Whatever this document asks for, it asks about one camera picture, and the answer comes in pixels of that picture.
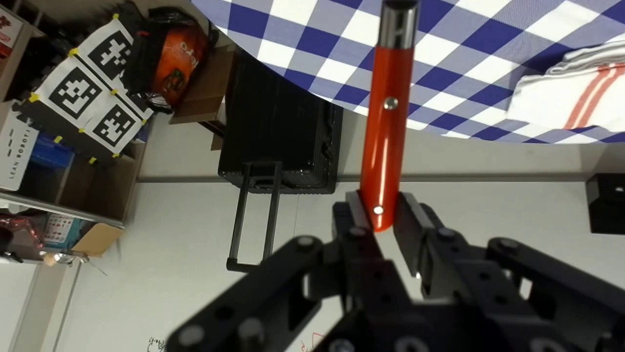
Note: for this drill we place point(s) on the orange bag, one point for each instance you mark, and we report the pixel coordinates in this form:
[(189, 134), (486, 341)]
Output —
[(177, 65)]

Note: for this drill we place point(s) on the box with fiducial markers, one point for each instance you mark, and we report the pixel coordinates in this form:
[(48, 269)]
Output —
[(109, 188)]

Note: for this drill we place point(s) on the black white fiducial marker board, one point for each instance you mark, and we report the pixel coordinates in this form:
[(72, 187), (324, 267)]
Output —
[(89, 91)]

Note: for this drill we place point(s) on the blue white checkered tablecloth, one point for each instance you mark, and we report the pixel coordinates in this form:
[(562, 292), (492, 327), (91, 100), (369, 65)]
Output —
[(468, 59)]

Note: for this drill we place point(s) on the small open cardboard box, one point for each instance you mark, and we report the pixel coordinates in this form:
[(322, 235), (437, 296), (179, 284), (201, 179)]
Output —
[(95, 239)]

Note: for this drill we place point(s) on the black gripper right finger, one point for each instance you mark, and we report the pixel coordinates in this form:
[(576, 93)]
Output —
[(519, 286)]

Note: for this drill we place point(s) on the black wheeled suitcase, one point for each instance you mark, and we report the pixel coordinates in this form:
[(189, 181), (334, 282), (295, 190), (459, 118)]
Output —
[(279, 130)]

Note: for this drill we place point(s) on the blue shelf item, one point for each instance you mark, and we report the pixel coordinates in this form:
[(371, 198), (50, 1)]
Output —
[(50, 169)]

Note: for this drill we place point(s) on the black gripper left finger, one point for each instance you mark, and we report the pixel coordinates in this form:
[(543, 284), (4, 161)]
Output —
[(273, 294)]

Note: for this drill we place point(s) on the white red striped folded towel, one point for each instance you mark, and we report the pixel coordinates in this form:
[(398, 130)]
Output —
[(558, 104)]

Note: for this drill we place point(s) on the open floor cardboard box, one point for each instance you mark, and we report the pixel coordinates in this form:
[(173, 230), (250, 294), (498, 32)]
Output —
[(211, 99)]

